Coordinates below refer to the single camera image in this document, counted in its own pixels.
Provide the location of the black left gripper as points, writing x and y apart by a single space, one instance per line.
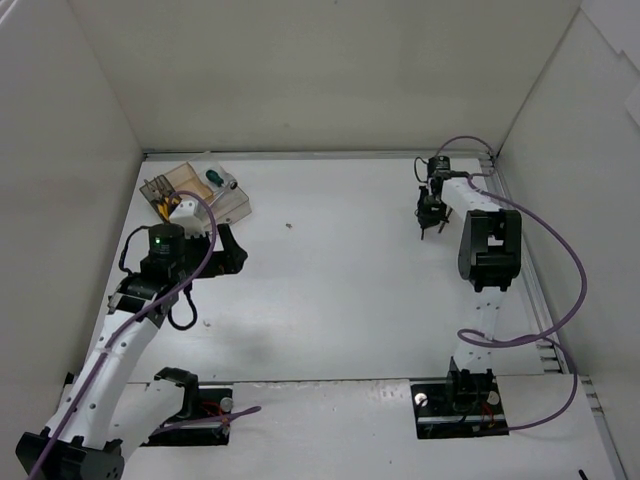
223 253

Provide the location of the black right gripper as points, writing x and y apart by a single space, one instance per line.
430 218

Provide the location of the yellow black pliers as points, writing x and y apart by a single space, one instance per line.
172 197
155 195

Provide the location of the green stubby screwdriver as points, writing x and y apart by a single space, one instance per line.
214 178

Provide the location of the large silver ratchet wrench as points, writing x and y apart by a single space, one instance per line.
223 199

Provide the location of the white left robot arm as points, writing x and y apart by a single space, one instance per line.
283 430

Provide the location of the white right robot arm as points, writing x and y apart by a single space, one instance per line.
489 255

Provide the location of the clear compartment organizer box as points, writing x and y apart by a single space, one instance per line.
190 176

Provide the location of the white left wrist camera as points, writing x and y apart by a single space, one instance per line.
191 216

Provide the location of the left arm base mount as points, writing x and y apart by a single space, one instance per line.
198 402

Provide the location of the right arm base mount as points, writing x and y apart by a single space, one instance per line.
462 405

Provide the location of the aluminium table edge rail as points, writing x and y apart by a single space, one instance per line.
547 315

